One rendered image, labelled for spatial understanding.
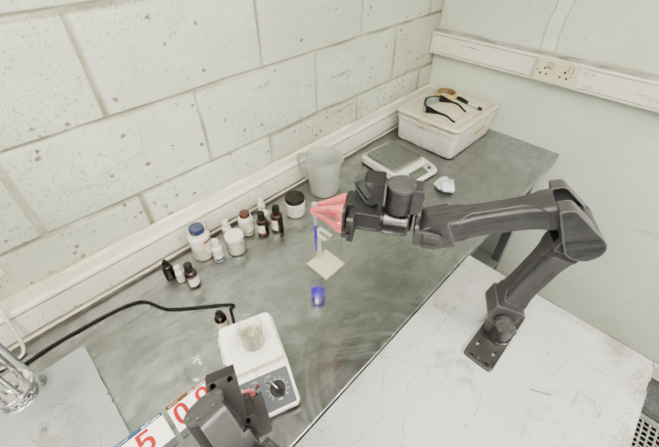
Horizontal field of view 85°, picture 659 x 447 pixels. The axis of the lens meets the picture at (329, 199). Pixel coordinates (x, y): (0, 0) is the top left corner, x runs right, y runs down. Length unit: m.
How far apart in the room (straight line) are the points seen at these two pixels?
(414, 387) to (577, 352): 0.42
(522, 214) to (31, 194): 1.01
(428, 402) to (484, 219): 0.43
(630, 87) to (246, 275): 1.43
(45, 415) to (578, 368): 1.18
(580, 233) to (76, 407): 1.04
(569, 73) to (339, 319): 1.23
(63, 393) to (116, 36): 0.78
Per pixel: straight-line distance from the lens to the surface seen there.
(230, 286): 1.08
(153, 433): 0.92
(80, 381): 1.06
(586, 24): 1.70
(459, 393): 0.95
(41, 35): 0.93
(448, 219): 0.73
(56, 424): 1.04
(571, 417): 1.02
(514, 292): 0.88
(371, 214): 0.71
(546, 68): 1.69
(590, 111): 1.76
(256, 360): 0.85
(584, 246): 0.76
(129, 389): 1.01
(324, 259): 1.10
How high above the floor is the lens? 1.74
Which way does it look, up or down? 40 degrees down
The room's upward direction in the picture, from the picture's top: straight up
